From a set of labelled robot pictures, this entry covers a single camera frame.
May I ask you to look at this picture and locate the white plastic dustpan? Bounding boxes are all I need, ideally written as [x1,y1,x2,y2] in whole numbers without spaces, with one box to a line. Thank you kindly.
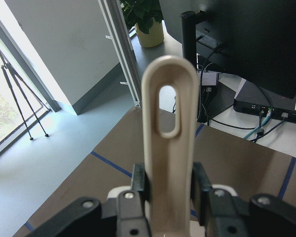
[142,55,199,237]

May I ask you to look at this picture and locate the black docking station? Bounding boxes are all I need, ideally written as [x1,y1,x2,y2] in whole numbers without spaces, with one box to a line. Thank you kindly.
[233,81,296,123]

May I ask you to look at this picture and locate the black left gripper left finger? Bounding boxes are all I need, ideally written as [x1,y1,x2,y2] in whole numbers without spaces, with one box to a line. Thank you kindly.
[28,163,152,237]

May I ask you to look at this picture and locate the black tripod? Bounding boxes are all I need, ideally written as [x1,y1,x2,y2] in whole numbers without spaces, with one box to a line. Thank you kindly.
[0,26,52,142]

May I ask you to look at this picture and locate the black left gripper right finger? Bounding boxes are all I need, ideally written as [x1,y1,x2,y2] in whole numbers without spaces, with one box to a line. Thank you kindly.
[192,162,296,237]

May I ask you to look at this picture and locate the black monitor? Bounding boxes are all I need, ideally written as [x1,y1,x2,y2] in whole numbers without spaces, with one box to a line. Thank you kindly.
[160,0,296,99]

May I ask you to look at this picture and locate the potted plant yellow pot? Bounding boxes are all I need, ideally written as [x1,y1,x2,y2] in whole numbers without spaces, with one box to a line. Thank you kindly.
[119,0,164,48]

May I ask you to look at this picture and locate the aluminium frame post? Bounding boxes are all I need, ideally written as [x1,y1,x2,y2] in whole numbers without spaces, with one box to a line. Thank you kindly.
[98,0,142,107]

